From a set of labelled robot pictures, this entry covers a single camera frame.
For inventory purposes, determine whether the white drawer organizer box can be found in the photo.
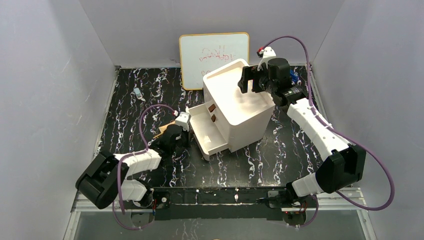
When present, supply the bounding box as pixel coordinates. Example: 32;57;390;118
203;58;275;152

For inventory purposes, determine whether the white bottom drawer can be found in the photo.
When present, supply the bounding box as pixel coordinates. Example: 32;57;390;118
185;104;229;161

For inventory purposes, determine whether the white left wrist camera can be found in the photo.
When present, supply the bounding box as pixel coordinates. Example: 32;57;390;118
174;111;191;132

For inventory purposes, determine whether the yellow framed whiteboard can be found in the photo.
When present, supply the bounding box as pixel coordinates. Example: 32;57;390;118
178;32;250;91

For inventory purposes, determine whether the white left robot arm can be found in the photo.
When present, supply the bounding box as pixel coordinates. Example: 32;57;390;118
75;124;190;209

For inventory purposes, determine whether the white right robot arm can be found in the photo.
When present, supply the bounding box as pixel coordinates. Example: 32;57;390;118
237;57;366;201

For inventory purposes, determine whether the brown leather drawer pull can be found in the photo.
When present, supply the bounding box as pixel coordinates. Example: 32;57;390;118
208;104;216;113

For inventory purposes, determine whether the blue plastic clamp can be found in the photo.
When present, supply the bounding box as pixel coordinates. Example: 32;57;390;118
289;69;299;85

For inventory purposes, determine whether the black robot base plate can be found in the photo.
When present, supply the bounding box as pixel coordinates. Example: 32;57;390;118
120;187;319;226

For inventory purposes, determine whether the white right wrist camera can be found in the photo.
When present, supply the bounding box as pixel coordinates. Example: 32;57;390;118
257;46;277;69

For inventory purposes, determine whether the small light blue eraser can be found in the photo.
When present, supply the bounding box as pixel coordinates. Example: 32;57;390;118
133;87;143;100

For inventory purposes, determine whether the aluminium rail frame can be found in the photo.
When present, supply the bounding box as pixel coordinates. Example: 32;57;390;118
64;187;376;240

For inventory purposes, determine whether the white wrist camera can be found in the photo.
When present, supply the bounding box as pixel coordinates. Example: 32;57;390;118
257;46;277;69
174;111;191;132

